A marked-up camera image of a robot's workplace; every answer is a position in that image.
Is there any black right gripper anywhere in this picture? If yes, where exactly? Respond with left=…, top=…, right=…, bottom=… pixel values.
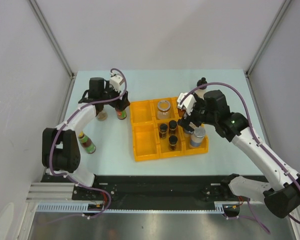
left=177, top=96, right=217, bottom=135

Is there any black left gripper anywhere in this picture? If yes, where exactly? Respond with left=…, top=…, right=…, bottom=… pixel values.
left=99, top=81, right=130, bottom=111

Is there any black-cap squeeze bottle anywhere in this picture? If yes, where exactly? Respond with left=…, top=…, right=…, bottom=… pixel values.
left=194, top=77, right=209, bottom=97

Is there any black-cap spice bottle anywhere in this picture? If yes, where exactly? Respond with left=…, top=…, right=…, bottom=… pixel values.
left=97, top=110, right=108, bottom=122

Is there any blue-label pearl jar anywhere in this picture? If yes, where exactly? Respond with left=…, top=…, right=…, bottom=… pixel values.
left=183, top=125, right=194, bottom=138
left=189, top=126, right=206, bottom=148

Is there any tall red sauce bottle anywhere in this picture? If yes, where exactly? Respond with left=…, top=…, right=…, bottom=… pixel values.
left=115, top=108, right=127, bottom=120

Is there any dark spice shaker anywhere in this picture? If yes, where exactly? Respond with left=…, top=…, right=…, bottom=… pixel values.
left=168, top=120, right=178, bottom=135
left=168, top=135, right=178, bottom=151

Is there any clear flask-shaped glass jar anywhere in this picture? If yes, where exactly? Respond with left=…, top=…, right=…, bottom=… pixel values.
left=156, top=100, right=171, bottom=120

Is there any green-label sauce bottle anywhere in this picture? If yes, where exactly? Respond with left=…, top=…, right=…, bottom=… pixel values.
left=78, top=131, right=96, bottom=154

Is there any small black-lid spice jar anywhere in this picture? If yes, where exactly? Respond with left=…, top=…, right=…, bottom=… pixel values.
left=158, top=123, right=169, bottom=139

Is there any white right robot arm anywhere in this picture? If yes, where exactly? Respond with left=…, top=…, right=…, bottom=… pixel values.
left=177, top=90, right=300, bottom=219

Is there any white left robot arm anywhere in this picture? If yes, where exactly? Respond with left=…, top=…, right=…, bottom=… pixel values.
left=42, top=73, right=130, bottom=200

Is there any yellow six-compartment tray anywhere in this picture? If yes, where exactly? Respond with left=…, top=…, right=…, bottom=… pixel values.
left=130, top=97, right=209, bottom=162

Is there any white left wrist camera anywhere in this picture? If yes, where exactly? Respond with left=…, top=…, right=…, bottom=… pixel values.
left=109, top=73, right=126, bottom=93

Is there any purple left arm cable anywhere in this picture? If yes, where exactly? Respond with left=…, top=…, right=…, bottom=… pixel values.
left=48, top=68, right=128, bottom=223

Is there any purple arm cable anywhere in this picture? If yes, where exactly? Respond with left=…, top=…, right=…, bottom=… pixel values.
left=177, top=82, right=300, bottom=235
left=48, top=68, right=128, bottom=223

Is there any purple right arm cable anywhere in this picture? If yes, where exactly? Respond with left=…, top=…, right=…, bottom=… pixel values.
left=177, top=82, right=300, bottom=235

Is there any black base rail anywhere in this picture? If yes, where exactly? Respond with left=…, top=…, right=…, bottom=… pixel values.
left=41, top=175, right=268, bottom=211

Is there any white slotted cable duct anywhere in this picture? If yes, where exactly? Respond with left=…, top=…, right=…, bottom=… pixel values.
left=36, top=202, right=239, bottom=214

